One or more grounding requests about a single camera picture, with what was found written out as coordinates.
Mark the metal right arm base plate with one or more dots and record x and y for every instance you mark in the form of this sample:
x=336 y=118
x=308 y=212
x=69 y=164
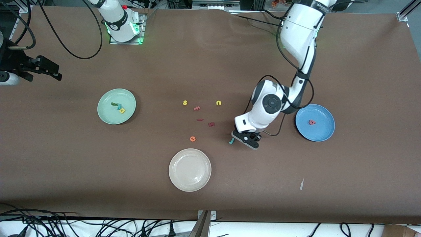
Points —
x=141 y=29

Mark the brown paper table cover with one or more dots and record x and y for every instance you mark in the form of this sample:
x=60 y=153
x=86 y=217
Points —
x=210 y=65

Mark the small grey paper scrap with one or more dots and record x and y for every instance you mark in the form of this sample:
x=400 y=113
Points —
x=301 y=185

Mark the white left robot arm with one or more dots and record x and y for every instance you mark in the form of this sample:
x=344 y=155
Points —
x=299 y=33

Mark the brown cardboard box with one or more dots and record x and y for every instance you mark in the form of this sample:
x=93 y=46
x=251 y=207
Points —
x=401 y=232

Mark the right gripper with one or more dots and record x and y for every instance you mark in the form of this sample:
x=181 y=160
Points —
x=14 y=61

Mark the green plate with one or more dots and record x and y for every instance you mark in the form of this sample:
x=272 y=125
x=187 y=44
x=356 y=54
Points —
x=108 y=113

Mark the metal table edge bracket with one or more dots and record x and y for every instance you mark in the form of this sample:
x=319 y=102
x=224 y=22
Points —
x=213 y=215

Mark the blue plate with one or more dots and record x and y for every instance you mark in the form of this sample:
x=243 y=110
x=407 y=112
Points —
x=324 y=131

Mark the beige plate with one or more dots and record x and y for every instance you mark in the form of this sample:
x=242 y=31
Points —
x=189 y=170

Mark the black power plug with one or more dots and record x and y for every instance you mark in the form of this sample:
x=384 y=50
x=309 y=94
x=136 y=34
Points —
x=171 y=231
x=143 y=232

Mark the grey metal beam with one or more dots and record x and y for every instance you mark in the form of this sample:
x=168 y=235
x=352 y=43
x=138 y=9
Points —
x=200 y=228

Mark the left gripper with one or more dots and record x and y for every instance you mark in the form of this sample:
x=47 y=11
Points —
x=256 y=136

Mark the orange flower decoration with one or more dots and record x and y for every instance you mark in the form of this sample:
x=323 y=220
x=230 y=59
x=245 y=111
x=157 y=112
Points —
x=279 y=2

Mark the grey metal equipment box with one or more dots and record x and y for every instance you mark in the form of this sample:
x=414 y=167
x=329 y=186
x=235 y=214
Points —
x=215 y=4

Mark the aluminium frame profile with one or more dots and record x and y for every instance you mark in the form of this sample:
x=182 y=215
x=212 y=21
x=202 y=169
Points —
x=25 y=9
x=403 y=15

